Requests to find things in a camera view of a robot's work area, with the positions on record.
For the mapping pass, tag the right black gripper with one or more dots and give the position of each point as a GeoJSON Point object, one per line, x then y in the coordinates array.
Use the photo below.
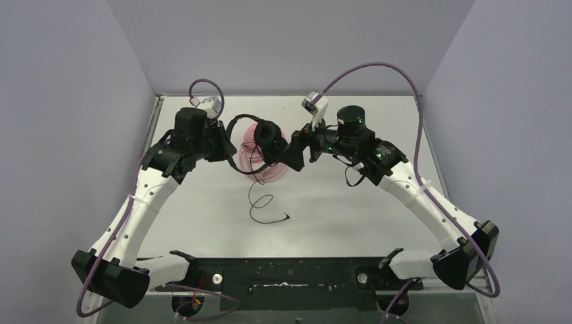
{"type": "Point", "coordinates": [293, 156]}

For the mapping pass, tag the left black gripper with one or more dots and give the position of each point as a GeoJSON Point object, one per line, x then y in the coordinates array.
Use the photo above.
{"type": "Point", "coordinates": [224, 146]}

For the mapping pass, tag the pink over-ear headphones with cable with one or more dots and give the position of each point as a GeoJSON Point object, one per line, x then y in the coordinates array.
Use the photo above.
{"type": "Point", "coordinates": [250, 159]}

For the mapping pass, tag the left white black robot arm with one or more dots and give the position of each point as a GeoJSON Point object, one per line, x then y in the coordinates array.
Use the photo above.
{"type": "Point", "coordinates": [147, 192]}

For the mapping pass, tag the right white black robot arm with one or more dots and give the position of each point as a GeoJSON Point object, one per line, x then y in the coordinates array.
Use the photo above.
{"type": "Point", "coordinates": [462, 238]}

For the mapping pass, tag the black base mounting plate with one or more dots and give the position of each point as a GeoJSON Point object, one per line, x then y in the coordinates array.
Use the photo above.
{"type": "Point", "coordinates": [269, 284]}

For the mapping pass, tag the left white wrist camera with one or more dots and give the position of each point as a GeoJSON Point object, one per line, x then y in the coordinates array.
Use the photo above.
{"type": "Point", "coordinates": [213, 106]}

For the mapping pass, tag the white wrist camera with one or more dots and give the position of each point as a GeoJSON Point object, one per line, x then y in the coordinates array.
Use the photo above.
{"type": "Point", "coordinates": [316, 105]}
{"type": "Point", "coordinates": [213, 106]}

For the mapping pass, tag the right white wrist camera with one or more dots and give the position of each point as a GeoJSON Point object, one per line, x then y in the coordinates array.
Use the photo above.
{"type": "Point", "coordinates": [316, 105]}

